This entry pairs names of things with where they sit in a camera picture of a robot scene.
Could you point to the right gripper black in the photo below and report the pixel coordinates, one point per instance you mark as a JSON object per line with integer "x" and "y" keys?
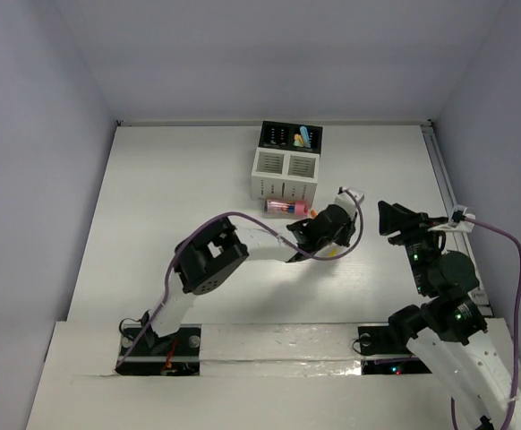
{"x": 396, "y": 216}

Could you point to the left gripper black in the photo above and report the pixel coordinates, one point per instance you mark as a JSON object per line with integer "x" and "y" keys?
{"x": 311, "y": 233}

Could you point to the orange pink glue stick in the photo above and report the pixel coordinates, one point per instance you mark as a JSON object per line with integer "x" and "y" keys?
{"x": 300, "y": 142}

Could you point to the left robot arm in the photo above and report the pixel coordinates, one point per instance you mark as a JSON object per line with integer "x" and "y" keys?
{"x": 210, "y": 255}

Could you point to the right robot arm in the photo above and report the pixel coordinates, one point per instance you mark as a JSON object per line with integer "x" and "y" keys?
{"x": 448, "y": 333}

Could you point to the pink capped tube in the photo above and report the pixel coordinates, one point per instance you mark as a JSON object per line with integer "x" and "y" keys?
{"x": 298, "y": 209}

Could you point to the white organizer container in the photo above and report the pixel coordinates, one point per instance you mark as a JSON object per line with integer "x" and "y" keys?
{"x": 285, "y": 174}

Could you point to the black organizer container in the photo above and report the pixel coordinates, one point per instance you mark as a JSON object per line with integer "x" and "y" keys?
{"x": 281, "y": 136}

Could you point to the foil covered front board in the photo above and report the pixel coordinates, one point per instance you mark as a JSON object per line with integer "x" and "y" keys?
{"x": 279, "y": 350}

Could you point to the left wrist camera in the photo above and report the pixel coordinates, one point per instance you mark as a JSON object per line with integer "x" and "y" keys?
{"x": 348, "y": 198}

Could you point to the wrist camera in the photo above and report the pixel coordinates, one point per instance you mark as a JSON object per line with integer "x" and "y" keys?
{"x": 461, "y": 219}
{"x": 348, "y": 198}

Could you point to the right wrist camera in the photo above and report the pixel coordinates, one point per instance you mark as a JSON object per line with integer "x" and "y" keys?
{"x": 461, "y": 219}

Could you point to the right aluminium rail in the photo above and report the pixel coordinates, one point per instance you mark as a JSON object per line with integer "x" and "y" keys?
{"x": 461, "y": 240}

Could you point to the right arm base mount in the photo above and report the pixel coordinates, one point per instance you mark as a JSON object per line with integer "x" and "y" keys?
{"x": 382, "y": 352}

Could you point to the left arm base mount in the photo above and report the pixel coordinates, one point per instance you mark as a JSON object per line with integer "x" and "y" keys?
{"x": 173, "y": 355}

